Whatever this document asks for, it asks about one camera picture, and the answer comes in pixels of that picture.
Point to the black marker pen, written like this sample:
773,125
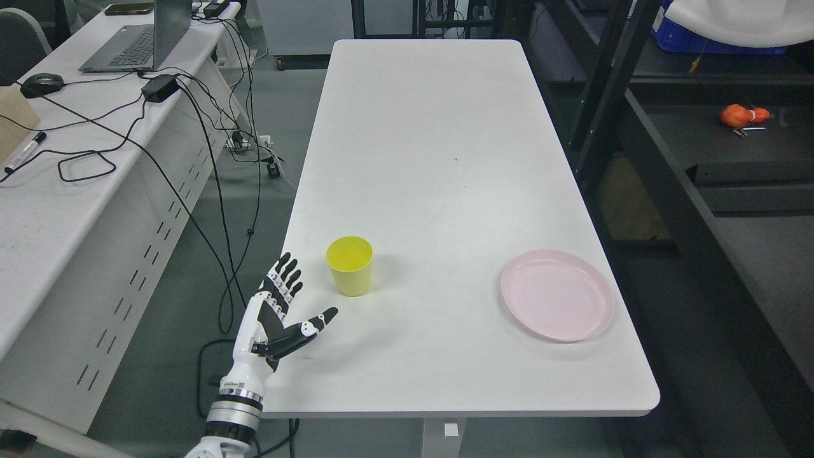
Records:
26,153

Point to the white side desk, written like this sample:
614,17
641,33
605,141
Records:
87,228

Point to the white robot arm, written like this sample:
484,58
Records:
230,426

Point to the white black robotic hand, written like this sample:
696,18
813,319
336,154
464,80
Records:
263,338

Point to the grey laptop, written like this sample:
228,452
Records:
143,47

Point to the pink plastic plate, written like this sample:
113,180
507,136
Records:
557,295

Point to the orange toy on shelf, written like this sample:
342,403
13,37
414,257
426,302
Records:
738,116

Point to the black metal shelf rack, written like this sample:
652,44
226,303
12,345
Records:
709,227

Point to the yellow plastic cup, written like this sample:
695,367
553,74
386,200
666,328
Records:
350,262

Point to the black computer mouse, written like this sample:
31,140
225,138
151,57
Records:
41,84

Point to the white power strip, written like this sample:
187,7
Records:
240,145

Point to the black smartphone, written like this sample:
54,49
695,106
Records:
122,9

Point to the white table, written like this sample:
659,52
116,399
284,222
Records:
442,154

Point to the black power adapter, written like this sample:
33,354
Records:
160,88

